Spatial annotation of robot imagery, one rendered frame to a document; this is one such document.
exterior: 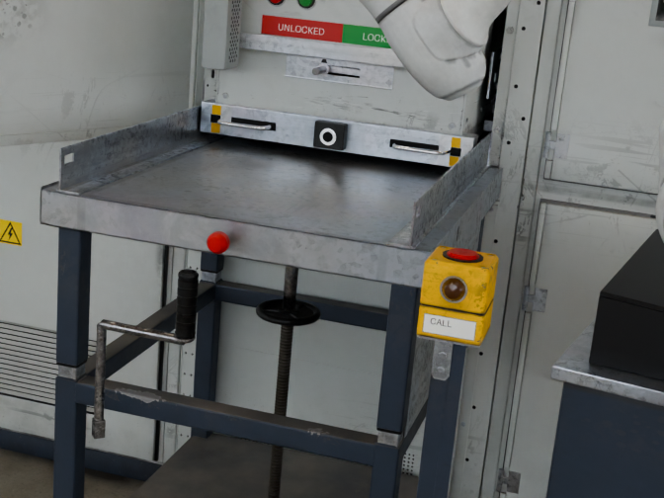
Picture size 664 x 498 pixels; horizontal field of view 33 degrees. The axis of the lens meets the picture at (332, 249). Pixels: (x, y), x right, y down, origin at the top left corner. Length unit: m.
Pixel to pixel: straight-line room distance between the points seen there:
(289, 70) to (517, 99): 0.44
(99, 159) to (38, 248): 0.77
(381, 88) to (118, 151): 0.51
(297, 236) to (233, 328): 0.87
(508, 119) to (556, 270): 0.31
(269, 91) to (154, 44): 0.28
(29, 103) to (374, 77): 0.64
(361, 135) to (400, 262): 0.58
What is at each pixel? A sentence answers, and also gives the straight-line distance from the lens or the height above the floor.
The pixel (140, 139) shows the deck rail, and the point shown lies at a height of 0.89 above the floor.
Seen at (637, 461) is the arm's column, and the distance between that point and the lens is 1.54.
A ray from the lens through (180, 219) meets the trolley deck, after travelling 1.70.
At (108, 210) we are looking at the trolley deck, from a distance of 1.75.
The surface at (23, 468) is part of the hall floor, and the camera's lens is 2.78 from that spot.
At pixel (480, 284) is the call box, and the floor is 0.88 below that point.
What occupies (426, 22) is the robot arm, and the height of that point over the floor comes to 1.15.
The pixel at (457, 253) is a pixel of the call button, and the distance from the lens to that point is 1.38.
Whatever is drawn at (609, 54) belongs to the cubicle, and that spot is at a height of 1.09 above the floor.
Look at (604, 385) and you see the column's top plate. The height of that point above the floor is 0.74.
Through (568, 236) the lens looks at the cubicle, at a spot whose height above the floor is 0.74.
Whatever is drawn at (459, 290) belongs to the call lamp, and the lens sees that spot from 1.34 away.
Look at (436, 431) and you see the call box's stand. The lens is 1.45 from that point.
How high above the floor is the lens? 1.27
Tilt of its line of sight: 16 degrees down
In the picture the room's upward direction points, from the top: 5 degrees clockwise
